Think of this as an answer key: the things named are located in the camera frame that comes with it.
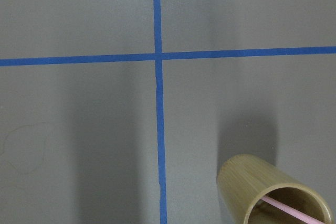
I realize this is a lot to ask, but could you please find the yellow wooden cup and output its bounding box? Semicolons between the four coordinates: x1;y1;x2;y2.
216;154;335;223

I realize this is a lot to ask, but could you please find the pink chopstick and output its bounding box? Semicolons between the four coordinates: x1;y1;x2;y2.
261;196;322;224

